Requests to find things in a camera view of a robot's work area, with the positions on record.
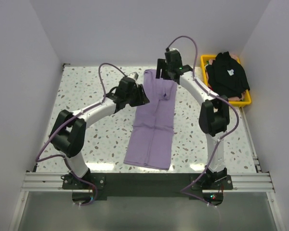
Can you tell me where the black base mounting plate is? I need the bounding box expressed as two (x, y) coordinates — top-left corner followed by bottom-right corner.
(61, 173), (233, 202)

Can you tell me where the purple t-shirt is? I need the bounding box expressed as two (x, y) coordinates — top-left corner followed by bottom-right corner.
(124, 69), (177, 170)

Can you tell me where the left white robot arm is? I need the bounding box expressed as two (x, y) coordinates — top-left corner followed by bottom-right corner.
(51, 72), (149, 189)

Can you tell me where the aluminium frame rail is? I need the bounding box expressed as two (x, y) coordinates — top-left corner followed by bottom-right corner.
(21, 172), (275, 193)

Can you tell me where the pink garment in bin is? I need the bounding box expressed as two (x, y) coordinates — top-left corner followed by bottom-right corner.
(228, 92), (245, 102)

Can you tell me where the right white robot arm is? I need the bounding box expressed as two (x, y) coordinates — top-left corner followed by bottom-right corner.
(156, 48), (230, 189)

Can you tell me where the yellow plastic bin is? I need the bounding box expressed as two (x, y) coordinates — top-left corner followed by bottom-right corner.
(200, 54), (252, 107)

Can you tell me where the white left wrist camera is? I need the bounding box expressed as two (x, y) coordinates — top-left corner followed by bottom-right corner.
(128, 72), (139, 81)

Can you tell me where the black t-shirt in bin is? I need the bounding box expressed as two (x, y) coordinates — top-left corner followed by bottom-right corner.
(205, 51), (250, 98)

